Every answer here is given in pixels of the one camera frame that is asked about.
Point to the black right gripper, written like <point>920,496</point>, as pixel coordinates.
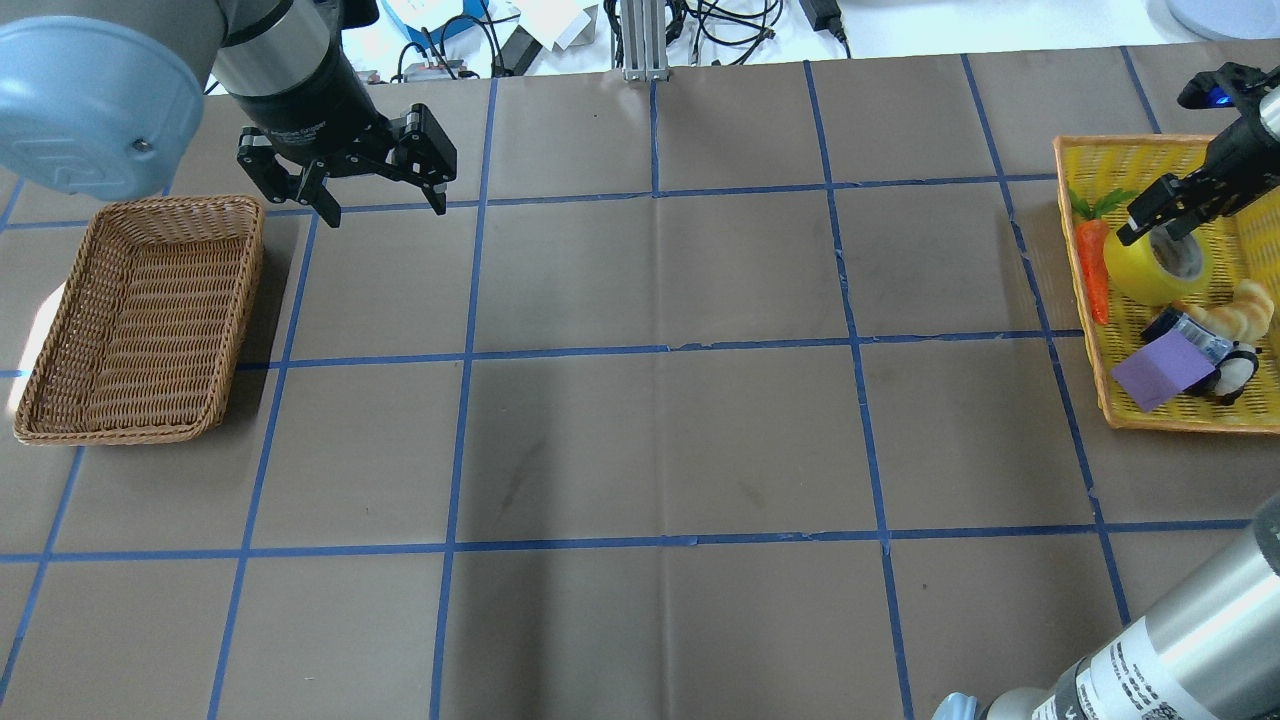
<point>1234,160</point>

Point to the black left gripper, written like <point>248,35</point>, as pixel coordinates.
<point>312,111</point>

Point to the yellow tape roll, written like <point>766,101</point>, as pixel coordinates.
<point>1157,270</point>

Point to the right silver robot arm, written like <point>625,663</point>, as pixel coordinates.
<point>1205,650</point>

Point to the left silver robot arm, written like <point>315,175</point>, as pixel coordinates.
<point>104,97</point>

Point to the orange toy carrot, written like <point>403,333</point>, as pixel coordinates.
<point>1090,234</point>

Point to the yellow plastic basket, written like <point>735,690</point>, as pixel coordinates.
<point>1226,251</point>

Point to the toy croissant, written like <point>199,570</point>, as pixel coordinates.
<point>1245,319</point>

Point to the small dark labelled jar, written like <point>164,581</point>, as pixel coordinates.
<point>1212,345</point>

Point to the blue and white box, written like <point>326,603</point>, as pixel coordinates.
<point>417,22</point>

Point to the purple foam cube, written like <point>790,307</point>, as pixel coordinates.
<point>1161,370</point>

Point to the black white plush toy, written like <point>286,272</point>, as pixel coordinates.
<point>1227,383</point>

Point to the white paper sheet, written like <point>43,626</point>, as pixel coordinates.
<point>559,24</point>

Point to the brown wicker basket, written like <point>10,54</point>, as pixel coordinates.
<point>144,346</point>

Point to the black power adapter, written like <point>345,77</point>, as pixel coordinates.
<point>825,16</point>

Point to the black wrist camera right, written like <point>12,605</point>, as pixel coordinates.
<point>1226,87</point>

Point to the aluminium frame post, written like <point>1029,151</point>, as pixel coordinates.
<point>639,39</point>

